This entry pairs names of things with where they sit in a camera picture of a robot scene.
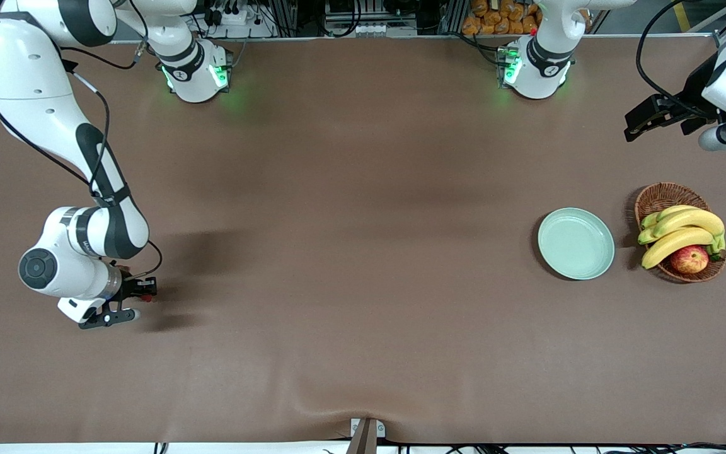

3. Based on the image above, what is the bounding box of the pale green round plate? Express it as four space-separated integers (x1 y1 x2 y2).
538 207 616 281

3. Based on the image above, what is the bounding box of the brown wicker basket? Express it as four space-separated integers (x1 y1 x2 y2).
634 182 726 283

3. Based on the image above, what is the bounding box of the greenish yellow banana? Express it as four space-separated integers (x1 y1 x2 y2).
642 205 699 229

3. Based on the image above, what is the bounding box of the large yellow banana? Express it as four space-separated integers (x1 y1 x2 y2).
638 209 725 245
641 227 717 270

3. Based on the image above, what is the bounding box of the red apple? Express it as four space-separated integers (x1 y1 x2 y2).
670 245 710 274

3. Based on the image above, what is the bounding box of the orange bread pile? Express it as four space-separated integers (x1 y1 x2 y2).
462 0 543 35

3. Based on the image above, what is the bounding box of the brown table mat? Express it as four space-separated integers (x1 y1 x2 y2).
0 35 726 445

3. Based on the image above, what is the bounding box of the metal table clamp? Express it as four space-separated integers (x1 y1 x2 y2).
345 417 386 454

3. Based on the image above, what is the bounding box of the white power strip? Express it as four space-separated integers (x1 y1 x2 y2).
209 3 263 26

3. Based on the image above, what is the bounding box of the black equipment rack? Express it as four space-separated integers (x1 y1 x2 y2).
275 0 458 37

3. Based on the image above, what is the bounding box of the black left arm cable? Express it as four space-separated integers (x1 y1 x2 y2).
636 0 717 120

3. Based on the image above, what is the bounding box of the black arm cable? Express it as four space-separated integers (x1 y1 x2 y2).
636 0 717 120
0 0 163 281

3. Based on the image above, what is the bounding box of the aluminium frame rail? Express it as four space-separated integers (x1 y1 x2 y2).
694 0 726 50

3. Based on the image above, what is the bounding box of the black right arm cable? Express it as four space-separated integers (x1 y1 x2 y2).
0 0 163 281

